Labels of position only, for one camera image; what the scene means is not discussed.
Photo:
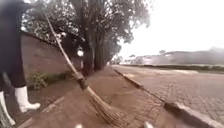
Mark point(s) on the red brick wall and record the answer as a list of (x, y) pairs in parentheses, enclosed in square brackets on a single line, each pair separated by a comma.
[(40, 55)]

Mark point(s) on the low green bushes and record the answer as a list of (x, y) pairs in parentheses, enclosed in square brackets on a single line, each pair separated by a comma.
[(41, 80)]

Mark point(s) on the grey paved road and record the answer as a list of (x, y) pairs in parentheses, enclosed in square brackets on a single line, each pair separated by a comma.
[(190, 86)]

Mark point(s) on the long low building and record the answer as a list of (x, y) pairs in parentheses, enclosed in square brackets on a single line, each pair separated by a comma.
[(186, 57)]

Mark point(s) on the dark bare soil strip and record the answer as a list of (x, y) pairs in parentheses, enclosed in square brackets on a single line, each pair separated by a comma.
[(46, 95)]

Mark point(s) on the robot's own part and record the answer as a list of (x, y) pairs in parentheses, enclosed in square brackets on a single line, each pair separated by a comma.
[(148, 125), (78, 126)]

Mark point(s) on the person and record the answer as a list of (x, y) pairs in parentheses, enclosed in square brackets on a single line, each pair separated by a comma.
[(11, 50)]

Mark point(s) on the large dark tree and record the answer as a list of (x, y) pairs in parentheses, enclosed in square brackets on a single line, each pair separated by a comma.
[(96, 30)]

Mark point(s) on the red brick path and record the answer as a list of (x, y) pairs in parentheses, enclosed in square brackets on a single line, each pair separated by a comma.
[(110, 90)]

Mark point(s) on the grass strip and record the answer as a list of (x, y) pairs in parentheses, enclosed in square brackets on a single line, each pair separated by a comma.
[(186, 66)]

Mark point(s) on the grey stone kerb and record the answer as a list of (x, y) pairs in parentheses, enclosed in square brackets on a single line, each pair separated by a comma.
[(180, 108)]

